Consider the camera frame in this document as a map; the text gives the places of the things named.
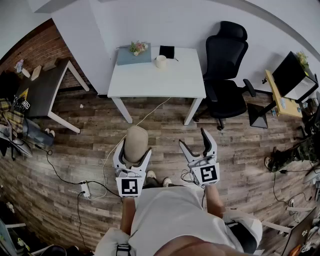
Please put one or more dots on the small flower bouquet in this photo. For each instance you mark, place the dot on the small flower bouquet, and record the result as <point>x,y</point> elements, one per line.
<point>138,47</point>

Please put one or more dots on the pair of slippers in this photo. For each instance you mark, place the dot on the pair of slippers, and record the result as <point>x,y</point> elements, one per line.
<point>50,132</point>

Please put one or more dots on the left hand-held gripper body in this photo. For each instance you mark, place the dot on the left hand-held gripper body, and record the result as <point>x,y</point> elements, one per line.
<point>130,186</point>

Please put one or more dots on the black office chair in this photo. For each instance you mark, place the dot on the black office chair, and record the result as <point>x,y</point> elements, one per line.
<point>225,97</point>

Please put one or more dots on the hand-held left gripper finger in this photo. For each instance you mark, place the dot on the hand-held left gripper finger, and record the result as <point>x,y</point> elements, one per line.
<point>146,160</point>
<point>118,156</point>

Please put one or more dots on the person's right forearm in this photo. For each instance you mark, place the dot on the person's right forearm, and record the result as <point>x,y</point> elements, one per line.
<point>213,200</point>

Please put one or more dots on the yellow plaid cloth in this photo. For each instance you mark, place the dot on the yellow plaid cloth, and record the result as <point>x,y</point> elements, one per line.
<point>11,117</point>

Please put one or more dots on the dark desk with white legs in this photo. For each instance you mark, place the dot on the dark desk with white legs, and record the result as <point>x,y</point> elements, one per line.
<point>42,92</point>

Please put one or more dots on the black open box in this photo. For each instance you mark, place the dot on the black open box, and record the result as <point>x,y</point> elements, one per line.
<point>287,75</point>

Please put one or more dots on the person's white shirt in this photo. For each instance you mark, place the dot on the person's white shirt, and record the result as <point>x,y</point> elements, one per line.
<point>175,220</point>

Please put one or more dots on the person's right shoe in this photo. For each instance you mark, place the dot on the person's right shoe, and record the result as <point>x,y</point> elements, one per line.
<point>167,182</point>

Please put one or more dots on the white table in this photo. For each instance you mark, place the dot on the white table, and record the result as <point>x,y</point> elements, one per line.
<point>160,80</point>

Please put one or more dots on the grey-blue flat book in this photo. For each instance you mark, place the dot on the grey-blue flat book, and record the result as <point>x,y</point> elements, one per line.
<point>133,58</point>

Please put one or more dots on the white power strip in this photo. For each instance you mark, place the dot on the white power strip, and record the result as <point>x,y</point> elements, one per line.
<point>85,190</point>

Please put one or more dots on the person's left shoe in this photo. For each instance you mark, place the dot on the person's left shoe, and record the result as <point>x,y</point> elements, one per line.
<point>151,174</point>

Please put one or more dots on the white cup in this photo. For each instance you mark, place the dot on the white cup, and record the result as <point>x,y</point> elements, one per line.
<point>160,62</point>

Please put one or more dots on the person's left forearm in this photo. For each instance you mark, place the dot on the person's left forearm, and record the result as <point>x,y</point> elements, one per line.
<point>127,215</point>

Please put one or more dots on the black stand base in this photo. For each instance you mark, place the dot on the black stand base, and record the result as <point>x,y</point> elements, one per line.
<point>258,117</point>

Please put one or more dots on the small pastel figurine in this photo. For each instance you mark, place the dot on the small pastel figurine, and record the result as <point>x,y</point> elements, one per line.
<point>19,65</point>

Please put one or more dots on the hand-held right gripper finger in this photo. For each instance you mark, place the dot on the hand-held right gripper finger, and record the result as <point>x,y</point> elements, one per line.
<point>187,152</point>
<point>210,146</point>

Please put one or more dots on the yellow side table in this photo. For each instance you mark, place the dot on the yellow side table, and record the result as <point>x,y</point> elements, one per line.
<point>287,106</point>

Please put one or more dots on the beige rounded item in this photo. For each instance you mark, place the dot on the beige rounded item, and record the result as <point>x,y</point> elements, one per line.
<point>135,143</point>

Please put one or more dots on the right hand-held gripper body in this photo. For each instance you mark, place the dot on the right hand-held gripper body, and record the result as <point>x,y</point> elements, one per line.
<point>208,173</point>

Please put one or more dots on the person's shoe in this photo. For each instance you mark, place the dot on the person's shoe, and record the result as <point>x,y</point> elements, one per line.
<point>151,174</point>
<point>167,182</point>

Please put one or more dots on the yellow flower plant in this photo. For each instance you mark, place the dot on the yellow flower plant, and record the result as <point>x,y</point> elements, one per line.
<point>302,59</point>

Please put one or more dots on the black square pouch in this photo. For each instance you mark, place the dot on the black square pouch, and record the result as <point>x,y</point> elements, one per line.
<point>166,52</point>

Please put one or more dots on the light wooden block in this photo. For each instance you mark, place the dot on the light wooden block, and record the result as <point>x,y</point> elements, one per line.
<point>36,73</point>
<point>50,64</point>

